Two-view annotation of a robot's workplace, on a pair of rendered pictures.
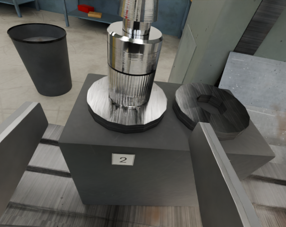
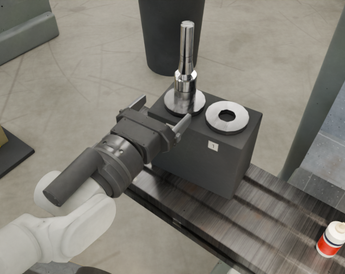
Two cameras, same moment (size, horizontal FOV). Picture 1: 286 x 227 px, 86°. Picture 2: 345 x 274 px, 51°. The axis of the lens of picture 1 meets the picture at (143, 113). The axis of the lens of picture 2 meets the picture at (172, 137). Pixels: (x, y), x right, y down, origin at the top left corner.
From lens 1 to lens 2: 0.62 m
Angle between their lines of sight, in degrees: 27
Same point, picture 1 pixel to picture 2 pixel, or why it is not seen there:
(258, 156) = (232, 146)
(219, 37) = (332, 60)
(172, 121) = (201, 118)
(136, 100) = (183, 102)
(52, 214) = not seen: hidden behind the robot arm
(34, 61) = (154, 21)
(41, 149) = not seen: hidden behind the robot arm
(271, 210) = (294, 234)
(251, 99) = not seen: outside the picture
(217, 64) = (334, 89)
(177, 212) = (208, 194)
